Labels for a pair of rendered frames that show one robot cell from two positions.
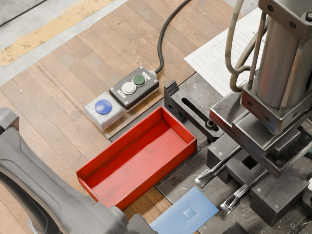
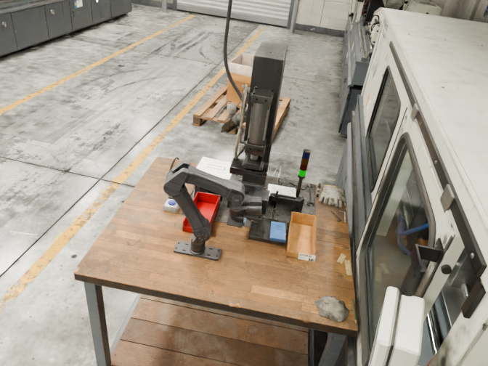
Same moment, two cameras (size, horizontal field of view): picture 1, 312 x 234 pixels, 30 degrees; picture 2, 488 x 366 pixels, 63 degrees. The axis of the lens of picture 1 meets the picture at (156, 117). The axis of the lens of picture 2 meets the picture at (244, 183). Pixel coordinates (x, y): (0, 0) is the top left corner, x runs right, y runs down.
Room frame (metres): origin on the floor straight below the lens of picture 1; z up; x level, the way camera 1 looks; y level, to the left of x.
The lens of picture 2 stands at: (-0.61, 1.01, 2.11)
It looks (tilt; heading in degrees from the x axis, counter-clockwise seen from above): 33 degrees down; 314
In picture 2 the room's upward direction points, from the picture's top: 7 degrees clockwise
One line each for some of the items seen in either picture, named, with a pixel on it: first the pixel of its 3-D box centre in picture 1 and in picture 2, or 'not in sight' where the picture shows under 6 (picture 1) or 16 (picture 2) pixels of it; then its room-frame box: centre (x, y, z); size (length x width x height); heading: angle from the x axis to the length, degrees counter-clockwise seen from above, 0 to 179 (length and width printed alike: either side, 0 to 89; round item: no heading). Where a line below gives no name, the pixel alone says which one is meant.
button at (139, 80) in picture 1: (139, 81); not in sight; (0.79, 0.04, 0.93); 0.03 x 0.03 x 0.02
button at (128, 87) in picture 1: (128, 88); not in sight; (0.77, 0.06, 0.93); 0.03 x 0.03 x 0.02
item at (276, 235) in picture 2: not in sight; (278, 230); (0.27, -0.16, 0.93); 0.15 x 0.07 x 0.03; 133
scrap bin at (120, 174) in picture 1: (137, 160); (202, 212); (0.58, 0.05, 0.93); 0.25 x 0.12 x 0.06; 129
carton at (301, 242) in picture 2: not in sight; (302, 236); (0.18, -0.23, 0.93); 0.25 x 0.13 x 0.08; 129
